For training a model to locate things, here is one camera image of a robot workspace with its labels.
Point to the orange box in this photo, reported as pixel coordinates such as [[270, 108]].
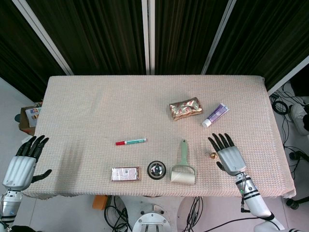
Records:
[[99, 201]]

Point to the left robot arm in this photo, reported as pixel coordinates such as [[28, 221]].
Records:
[[8, 207]]

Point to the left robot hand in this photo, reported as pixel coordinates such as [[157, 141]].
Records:
[[18, 169]]

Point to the white partition frame post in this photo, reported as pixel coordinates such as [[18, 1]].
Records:
[[146, 36], [287, 77], [41, 36], [217, 36]]

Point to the green lint roller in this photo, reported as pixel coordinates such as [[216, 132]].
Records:
[[182, 166]]

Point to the gold foil snack pack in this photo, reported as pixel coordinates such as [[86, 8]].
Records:
[[186, 108]]

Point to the black chair base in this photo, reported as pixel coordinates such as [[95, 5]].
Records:
[[298, 178]]

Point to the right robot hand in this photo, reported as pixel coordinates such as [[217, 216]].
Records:
[[230, 157]]

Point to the small golden bell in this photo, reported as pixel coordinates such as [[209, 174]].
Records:
[[212, 155]]

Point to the chrome desk call bell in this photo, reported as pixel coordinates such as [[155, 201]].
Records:
[[157, 169]]

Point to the beige waffle tablecloth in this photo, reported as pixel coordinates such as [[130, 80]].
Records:
[[154, 135]]

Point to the white sneaker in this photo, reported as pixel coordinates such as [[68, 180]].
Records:
[[299, 118]]

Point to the purple white tube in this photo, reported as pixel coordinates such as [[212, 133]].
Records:
[[215, 115]]

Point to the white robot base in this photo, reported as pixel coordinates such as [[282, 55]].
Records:
[[150, 218]]

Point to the cardboard box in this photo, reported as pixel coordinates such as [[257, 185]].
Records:
[[30, 117]]

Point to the red capped green marker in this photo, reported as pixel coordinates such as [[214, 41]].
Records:
[[130, 141]]

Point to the brown playing card box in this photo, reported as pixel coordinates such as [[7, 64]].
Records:
[[125, 174]]

